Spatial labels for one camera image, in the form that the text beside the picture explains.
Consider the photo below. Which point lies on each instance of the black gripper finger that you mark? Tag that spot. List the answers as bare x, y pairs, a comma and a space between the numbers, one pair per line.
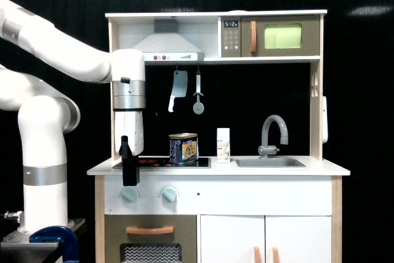
130, 164

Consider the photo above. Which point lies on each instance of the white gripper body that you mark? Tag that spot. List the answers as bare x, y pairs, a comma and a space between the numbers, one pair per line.
130, 124

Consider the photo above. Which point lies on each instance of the blue canned spam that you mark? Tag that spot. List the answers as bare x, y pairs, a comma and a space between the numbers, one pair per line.
183, 148

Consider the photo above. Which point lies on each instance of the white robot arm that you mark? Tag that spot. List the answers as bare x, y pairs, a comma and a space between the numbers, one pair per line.
45, 115

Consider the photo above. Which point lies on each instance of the grey toy sink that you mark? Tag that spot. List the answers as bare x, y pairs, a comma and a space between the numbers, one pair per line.
269, 163

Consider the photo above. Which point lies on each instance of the black toy stovetop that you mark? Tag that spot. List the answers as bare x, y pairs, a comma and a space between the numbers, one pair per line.
161, 162

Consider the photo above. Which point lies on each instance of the left teal stove knob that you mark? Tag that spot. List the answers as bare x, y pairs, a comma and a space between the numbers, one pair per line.
129, 194

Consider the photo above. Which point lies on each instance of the teal stove knob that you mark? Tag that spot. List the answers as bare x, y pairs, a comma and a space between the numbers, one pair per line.
169, 194
129, 194

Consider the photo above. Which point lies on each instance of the right teal stove knob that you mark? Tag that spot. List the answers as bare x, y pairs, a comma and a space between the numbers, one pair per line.
169, 194

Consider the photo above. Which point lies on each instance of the toy cleaver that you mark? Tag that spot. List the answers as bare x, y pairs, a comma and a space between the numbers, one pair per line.
179, 88

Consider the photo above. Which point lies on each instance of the toy pizza cutter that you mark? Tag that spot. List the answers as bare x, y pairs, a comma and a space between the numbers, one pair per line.
198, 107

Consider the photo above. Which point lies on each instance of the toy oven door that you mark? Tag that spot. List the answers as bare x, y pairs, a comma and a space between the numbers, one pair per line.
179, 246

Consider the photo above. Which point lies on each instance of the white range hood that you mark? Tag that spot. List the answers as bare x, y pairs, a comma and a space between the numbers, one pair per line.
167, 45

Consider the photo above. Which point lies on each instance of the white milk carton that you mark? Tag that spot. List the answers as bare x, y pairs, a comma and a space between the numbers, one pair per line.
223, 145

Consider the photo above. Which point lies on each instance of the blue clamp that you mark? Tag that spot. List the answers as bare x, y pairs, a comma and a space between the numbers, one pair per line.
62, 235

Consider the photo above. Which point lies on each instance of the wooden toy kitchen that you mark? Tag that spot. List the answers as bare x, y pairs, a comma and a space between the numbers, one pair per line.
225, 189

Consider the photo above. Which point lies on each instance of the left white cabinet door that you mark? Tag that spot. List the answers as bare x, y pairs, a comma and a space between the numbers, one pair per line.
231, 238

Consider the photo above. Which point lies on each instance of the white cabinet door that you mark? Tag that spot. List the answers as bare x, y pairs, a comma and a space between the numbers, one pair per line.
298, 238
231, 238

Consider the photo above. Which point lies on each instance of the toy microwave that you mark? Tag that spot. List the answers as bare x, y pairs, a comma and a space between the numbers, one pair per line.
277, 36

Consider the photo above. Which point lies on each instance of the right white cabinet door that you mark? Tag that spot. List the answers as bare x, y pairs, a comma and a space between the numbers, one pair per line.
298, 238

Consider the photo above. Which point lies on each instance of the orange oven handle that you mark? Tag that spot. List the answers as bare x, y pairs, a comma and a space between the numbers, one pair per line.
149, 231

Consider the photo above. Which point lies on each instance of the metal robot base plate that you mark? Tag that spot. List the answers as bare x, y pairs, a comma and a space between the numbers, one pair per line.
15, 246

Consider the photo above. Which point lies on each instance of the left orange cabinet handle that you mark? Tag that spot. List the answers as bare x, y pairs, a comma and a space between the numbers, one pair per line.
257, 258

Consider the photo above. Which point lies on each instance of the orange cabinet handle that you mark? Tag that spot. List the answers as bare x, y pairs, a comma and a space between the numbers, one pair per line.
275, 255
257, 258

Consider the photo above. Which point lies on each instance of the orange microwave handle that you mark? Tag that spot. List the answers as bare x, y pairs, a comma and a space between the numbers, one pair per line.
253, 36

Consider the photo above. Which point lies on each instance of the right orange cabinet handle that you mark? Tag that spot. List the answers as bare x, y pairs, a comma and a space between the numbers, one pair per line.
275, 255

